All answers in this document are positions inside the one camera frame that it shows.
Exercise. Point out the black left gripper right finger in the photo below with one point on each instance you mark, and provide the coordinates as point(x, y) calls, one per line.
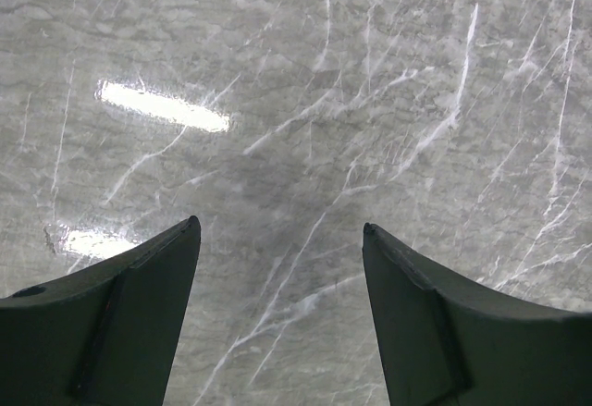
point(444, 339)

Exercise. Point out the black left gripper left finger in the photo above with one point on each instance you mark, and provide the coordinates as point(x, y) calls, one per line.
point(104, 335)

